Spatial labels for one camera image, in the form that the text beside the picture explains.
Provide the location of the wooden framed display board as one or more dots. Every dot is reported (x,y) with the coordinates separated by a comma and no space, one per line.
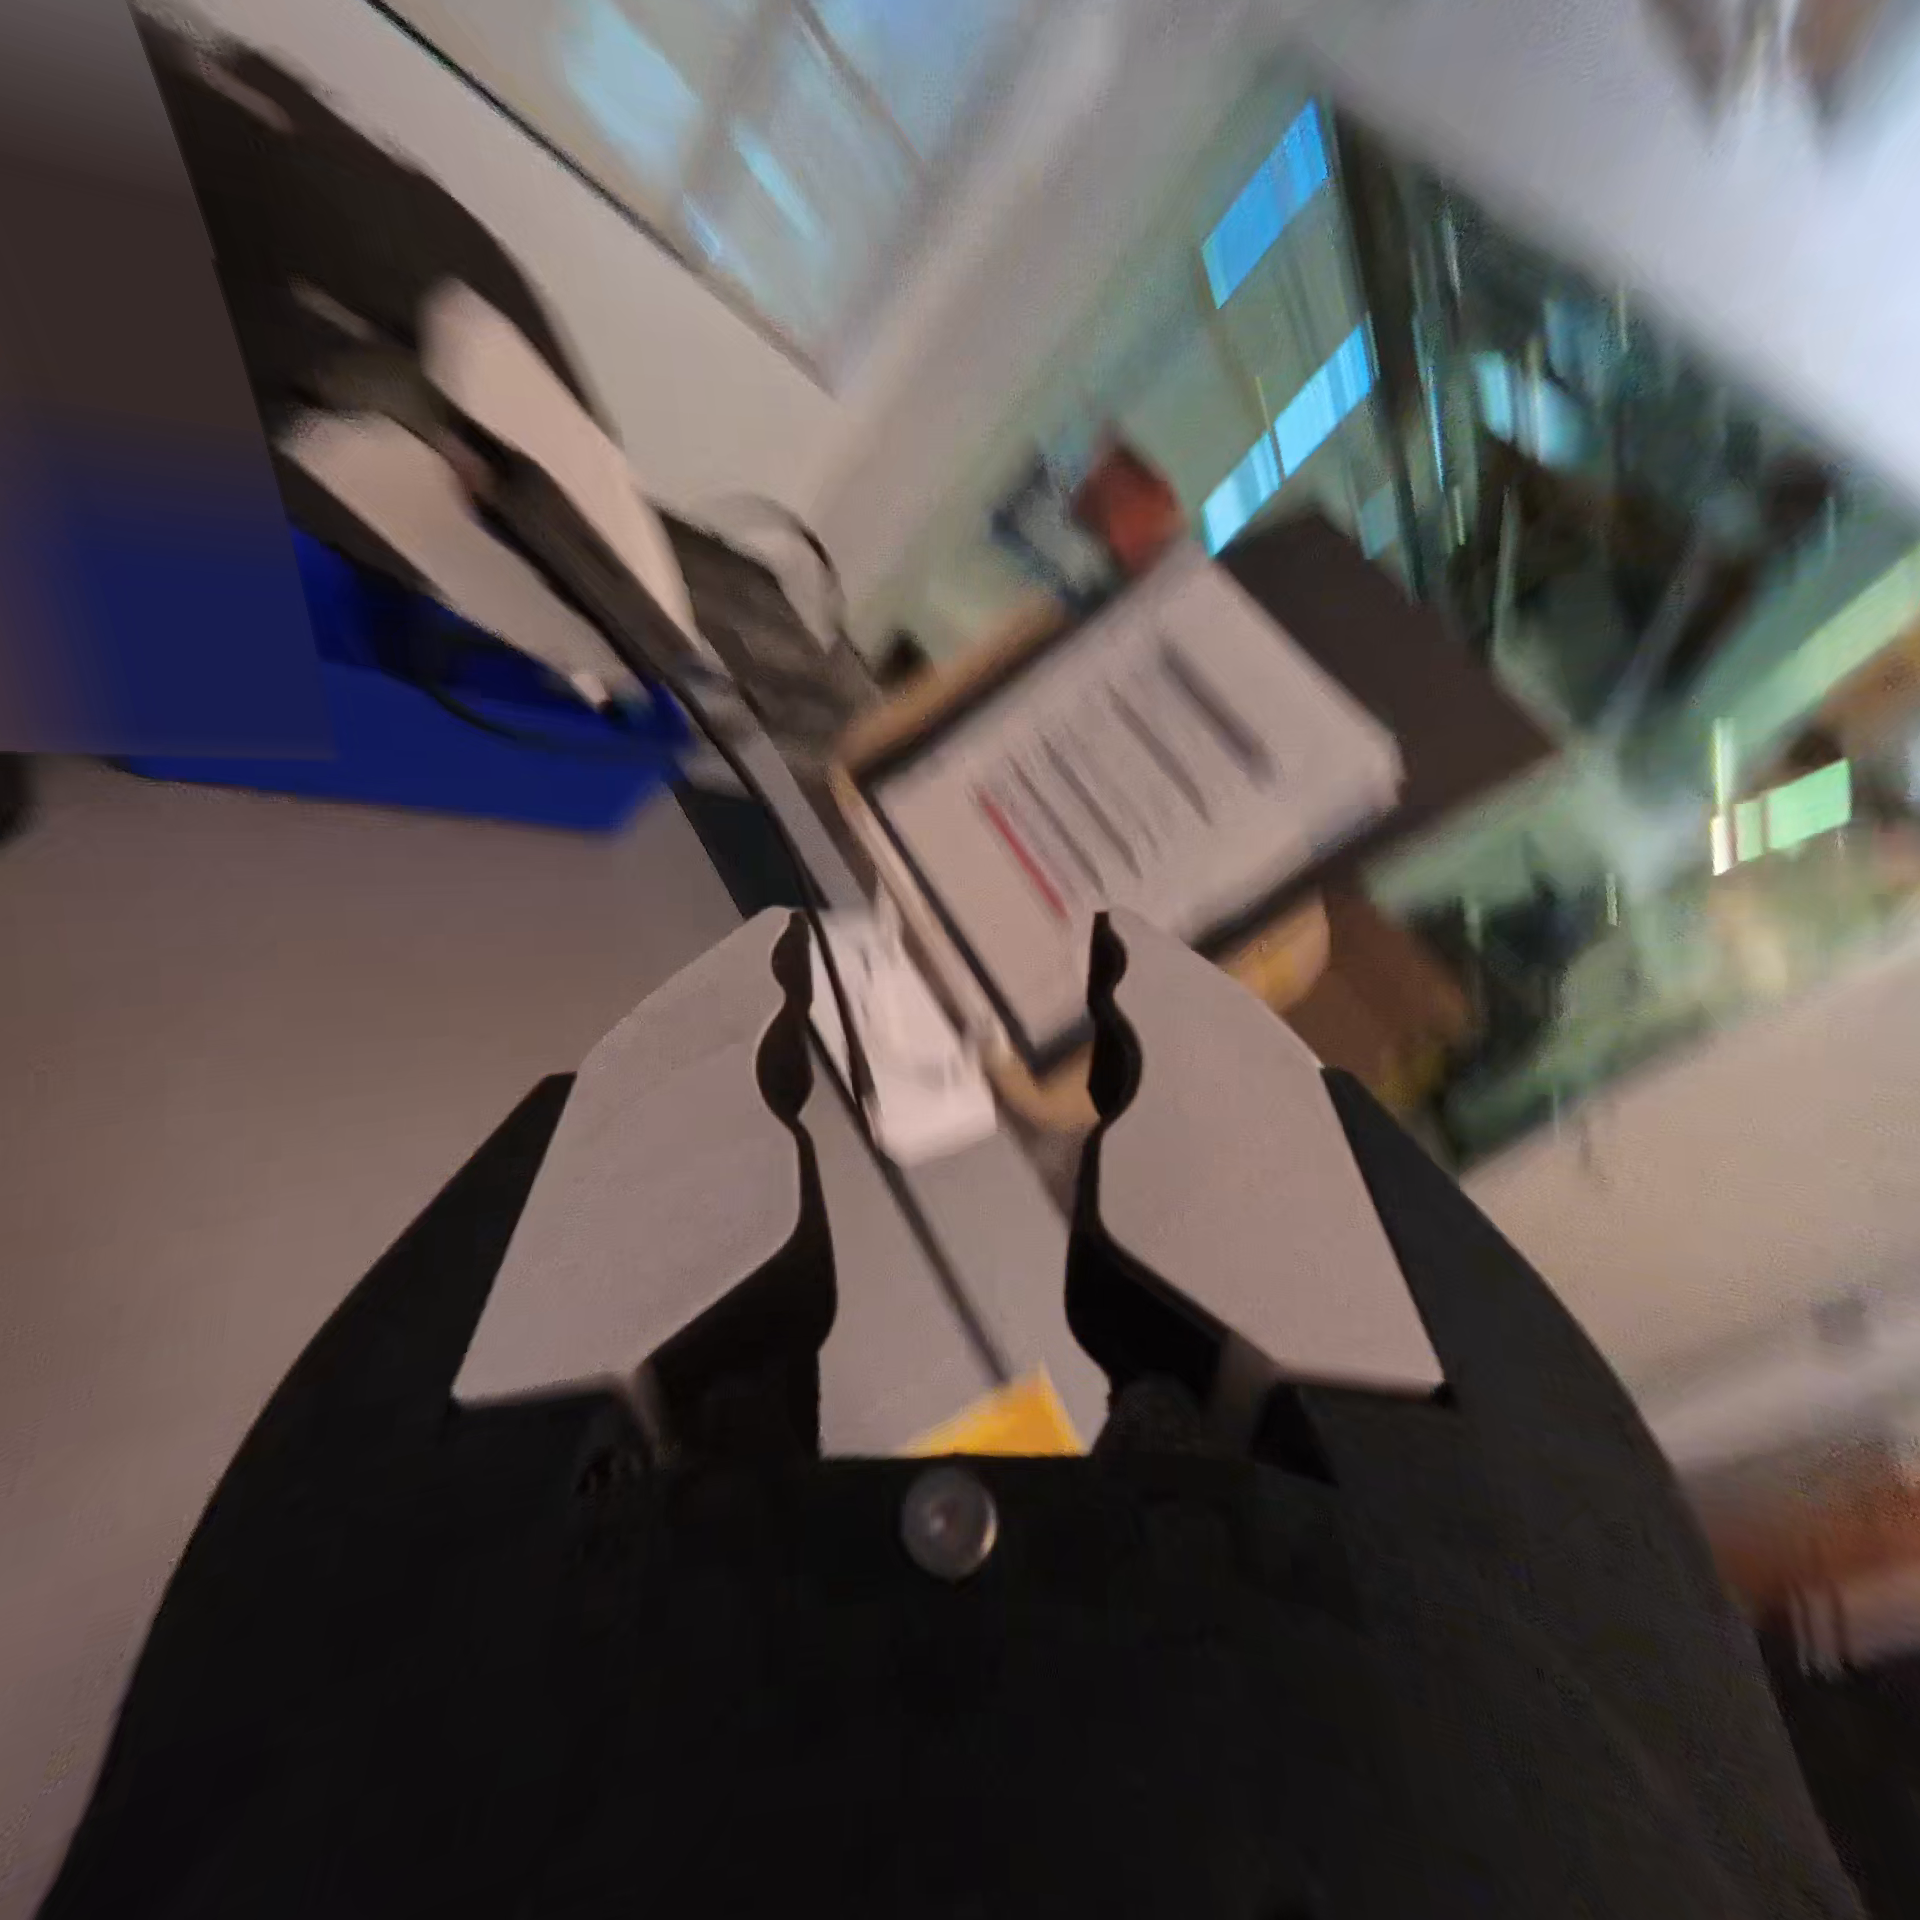
(1441,690)

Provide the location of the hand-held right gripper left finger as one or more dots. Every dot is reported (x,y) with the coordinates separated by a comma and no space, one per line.
(660,1200)

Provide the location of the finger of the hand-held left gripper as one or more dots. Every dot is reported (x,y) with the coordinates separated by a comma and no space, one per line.
(421,518)
(555,464)

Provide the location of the blue plastic bin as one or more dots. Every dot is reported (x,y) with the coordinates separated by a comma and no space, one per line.
(493,750)

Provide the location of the clear acrylic instruction sign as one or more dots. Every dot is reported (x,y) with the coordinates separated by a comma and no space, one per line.
(1140,750)

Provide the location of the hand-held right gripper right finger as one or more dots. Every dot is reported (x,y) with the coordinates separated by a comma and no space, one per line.
(1259,1200)

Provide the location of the yellow plastic bin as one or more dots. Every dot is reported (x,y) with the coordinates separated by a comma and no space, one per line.
(1012,1422)

